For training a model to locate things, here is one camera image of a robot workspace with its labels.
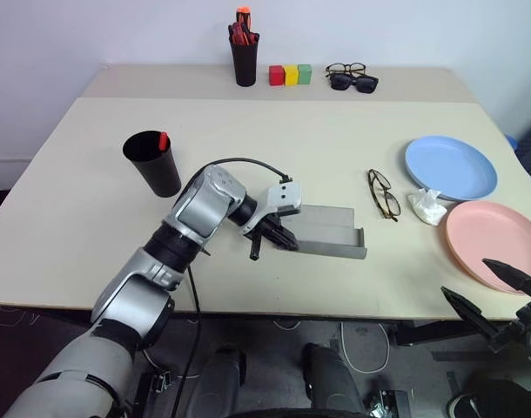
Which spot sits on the red and black marker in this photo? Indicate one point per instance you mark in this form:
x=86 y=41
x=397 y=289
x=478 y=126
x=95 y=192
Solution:
x=246 y=35
x=255 y=38
x=233 y=34

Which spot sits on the large dark rounded shape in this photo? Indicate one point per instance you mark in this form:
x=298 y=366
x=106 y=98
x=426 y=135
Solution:
x=505 y=396

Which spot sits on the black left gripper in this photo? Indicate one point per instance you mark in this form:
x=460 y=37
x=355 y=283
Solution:
x=265 y=226

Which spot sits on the pink plate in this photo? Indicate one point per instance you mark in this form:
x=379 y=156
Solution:
x=487 y=239

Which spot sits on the tall black marker cup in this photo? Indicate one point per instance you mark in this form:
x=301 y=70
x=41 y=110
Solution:
x=245 y=63

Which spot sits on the black table frame bar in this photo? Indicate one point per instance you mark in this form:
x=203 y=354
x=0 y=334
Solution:
x=435 y=333

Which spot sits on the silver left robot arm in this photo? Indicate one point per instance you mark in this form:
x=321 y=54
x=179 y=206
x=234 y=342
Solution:
x=196 y=204

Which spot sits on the black sunglasses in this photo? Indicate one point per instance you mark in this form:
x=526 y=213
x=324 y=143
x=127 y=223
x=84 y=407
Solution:
x=354 y=82

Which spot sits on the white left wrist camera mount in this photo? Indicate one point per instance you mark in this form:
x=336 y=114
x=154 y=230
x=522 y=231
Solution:
x=284 y=193

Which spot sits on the green block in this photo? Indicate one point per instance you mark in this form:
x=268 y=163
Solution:
x=304 y=73

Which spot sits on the yellow block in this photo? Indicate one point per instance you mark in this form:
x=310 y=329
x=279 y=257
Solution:
x=291 y=75

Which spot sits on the thin brown frame glasses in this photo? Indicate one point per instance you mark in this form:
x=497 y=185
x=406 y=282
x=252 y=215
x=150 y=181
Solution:
x=346 y=68

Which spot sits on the orange capped marker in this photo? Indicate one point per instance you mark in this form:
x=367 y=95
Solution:
x=243 y=17

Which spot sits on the tortoiseshell glasses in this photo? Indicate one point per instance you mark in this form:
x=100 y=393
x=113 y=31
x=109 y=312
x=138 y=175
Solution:
x=384 y=196

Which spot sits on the white crumpled cloth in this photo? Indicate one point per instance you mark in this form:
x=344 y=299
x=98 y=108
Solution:
x=427 y=208

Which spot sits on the blue plate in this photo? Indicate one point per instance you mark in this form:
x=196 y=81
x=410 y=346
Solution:
x=450 y=167

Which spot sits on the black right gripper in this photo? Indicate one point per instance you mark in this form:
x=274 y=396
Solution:
x=524 y=333

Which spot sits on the red block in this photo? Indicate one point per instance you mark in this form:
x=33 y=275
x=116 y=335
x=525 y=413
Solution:
x=276 y=75

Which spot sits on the blue object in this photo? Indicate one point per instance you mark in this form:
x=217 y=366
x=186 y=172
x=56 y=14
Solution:
x=512 y=141

